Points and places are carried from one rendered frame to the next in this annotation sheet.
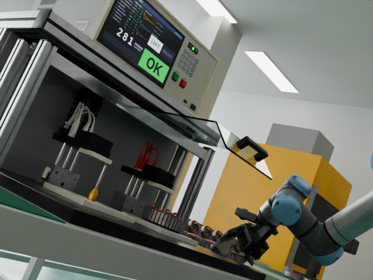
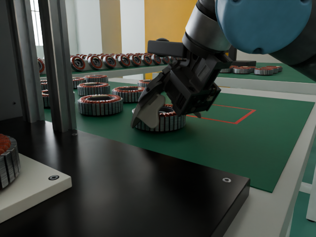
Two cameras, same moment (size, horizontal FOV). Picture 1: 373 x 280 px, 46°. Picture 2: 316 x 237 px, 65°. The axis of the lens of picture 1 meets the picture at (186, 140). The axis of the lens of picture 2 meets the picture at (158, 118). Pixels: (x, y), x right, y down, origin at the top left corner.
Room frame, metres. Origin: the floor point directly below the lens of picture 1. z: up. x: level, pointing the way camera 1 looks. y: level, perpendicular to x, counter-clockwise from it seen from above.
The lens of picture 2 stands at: (0.92, -0.19, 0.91)
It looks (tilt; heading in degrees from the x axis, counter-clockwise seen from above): 16 degrees down; 352
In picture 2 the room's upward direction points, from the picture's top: straight up
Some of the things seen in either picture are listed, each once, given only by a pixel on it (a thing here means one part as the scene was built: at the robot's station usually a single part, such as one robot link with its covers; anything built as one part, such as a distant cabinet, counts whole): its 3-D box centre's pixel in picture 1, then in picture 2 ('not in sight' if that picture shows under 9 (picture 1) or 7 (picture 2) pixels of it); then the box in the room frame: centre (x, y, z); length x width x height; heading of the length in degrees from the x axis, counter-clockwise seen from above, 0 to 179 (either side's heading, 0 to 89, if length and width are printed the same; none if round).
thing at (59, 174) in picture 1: (58, 178); not in sight; (1.07, 0.25, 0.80); 0.08 x 0.05 x 0.06; 137
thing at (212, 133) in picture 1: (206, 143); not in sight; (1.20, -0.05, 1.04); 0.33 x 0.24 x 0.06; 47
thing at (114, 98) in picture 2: (185, 236); (100, 104); (1.56, -0.12, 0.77); 0.11 x 0.11 x 0.04
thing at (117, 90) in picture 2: (201, 243); (130, 94); (1.71, -0.20, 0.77); 0.11 x 0.11 x 0.04
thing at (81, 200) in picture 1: (89, 202); not in sight; (0.98, 0.14, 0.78); 0.15 x 0.15 x 0.01; 47
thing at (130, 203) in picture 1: (126, 205); not in sight; (1.25, 0.08, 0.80); 0.08 x 0.05 x 0.06; 137
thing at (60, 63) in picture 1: (141, 115); not in sight; (1.13, 0.13, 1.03); 0.62 x 0.01 x 0.03; 137
